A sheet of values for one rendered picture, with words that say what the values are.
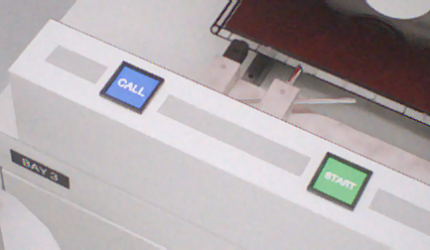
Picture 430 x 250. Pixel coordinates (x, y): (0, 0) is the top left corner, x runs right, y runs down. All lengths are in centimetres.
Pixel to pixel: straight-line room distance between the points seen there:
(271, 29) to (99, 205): 32
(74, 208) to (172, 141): 28
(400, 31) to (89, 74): 42
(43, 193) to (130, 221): 14
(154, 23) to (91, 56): 24
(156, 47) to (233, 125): 28
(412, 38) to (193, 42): 29
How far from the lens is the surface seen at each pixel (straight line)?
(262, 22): 139
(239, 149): 119
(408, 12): 143
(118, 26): 148
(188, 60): 144
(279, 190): 116
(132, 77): 123
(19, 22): 259
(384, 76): 136
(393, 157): 131
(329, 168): 118
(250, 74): 139
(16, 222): 130
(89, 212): 141
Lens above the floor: 193
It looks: 56 degrees down
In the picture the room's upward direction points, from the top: 3 degrees clockwise
